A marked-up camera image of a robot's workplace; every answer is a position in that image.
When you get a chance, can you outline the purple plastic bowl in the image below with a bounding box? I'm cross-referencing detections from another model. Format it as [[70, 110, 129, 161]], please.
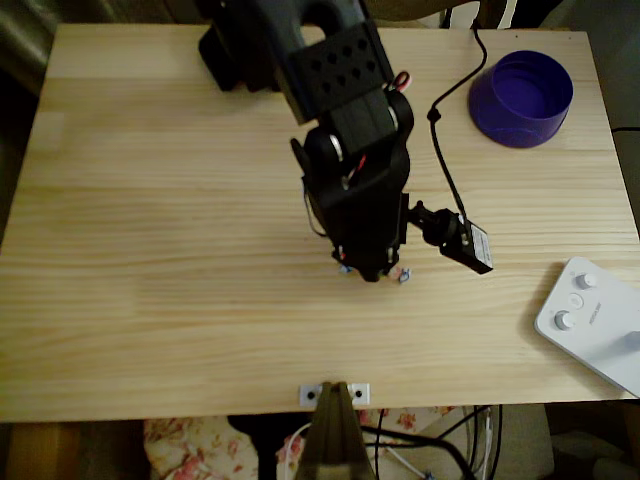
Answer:
[[468, 49, 575, 150]]

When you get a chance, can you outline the aluminium extrusion post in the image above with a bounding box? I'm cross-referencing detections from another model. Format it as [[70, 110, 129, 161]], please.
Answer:
[[294, 380, 376, 480]]

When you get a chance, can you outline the black camera cable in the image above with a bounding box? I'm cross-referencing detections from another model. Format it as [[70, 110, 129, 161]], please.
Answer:
[[426, 19, 489, 226]]

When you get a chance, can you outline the pink candy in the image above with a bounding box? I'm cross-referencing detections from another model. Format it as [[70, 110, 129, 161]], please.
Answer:
[[337, 263, 413, 285]]

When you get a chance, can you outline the dark olive curtain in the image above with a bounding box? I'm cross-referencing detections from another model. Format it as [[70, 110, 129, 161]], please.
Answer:
[[0, 0, 199, 96]]

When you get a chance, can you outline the silver metal corner bracket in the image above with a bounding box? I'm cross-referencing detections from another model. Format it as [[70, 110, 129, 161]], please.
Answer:
[[298, 382, 371, 404]]

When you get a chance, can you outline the brown wooden board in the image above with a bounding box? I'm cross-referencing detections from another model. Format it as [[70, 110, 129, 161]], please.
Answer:
[[7, 422, 84, 480]]

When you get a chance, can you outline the thick black cable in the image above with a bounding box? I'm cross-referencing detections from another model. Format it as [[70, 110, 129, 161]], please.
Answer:
[[360, 424, 479, 480]]

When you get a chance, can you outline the grey fabric cushion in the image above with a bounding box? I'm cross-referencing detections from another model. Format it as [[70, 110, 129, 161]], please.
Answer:
[[414, 403, 556, 480]]

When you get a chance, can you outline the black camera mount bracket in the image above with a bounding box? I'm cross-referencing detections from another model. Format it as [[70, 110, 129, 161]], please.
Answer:
[[405, 199, 464, 251]]

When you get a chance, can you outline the white cable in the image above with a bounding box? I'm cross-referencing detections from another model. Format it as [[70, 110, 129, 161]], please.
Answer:
[[287, 422, 426, 479]]

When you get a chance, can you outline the black camera box white label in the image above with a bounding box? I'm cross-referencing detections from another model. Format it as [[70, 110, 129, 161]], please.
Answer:
[[438, 214, 495, 276]]

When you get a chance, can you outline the thin black cable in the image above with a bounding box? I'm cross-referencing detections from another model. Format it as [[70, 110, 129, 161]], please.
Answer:
[[439, 403, 504, 480]]

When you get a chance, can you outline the floral patterned cloth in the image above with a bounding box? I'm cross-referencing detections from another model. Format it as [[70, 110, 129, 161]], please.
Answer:
[[143, 405, 466, 480]]

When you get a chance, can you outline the white device with knobs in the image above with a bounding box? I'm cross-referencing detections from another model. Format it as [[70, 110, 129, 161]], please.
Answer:
[[533, 256, 640, 399]]

